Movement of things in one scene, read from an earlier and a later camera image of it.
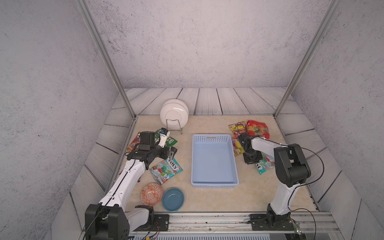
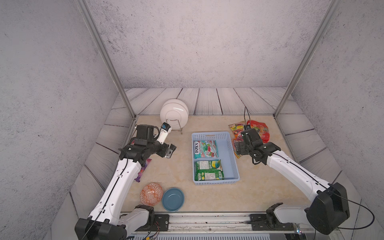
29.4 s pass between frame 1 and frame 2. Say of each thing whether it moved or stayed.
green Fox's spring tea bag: moved
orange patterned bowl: stayed
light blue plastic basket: stayed
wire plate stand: stayed
